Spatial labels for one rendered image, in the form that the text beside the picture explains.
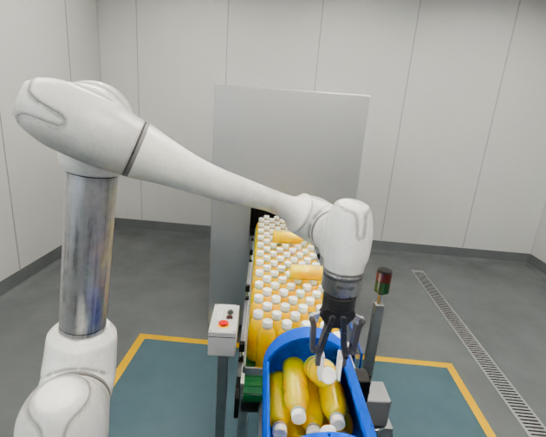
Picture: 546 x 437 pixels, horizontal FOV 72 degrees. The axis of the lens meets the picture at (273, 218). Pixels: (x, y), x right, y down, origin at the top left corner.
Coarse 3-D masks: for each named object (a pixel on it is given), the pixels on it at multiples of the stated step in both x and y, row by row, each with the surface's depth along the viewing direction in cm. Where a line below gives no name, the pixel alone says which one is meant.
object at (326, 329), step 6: (330, 318) 87; (324, 324) 90; (330, 324) 87; (324, 330) 89; (330, 330) 88; (324, 336) 89; (318, 342) 91; (324, 342) 89; (318, 348) 90; (318, 354) 90
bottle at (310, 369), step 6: (306, 360) 112; (312, 360) 104; (306, 366) 107; (312, 366) 99; (324, 366) 96; (330, 366) 97; (306, 372) 107; (312, 372) 98; (312, 378) 98; (318, 384) 97; (324, 384) 96; (330, 384) 96
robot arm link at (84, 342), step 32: (64, 160) 72; (64, 192) 77; (96, 192) 76; (64, 224) 78; (96, 224) 78; (64, 256) 80; (96, 256) 80; (64, 288) 82; (96, 288) 83; (64, 320) 84; (96, 320) 86; (64, 352) 83; (96, 352) 86
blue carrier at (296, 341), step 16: (288, 336) 116; (304, 336) 114; (336, 336) 119; (272, 352) 115; (288, 352) 121; (304, 352) 121; (336, 352) 121; (272, 368) 123; (352, 368) 109; (352, 384) 99; (352, 400) 114; (352, 416) 110; (368, 416) 93; (320, 432) 81; (336, 432) 81; (368, 432) 86
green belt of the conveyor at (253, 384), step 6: (246, 360) 152; (246, 366) 149; (252, 366) 149; (246, 378) 142; (252, 378) 143; (258, 378) 143; (246, 384) 139; (252, 384) 140; (258, 384) 140; (246, 390) 137; (252, 390) 137; (258, 390) 138; (246, 396) 137; (252, 396) 137; (258, 396) 137
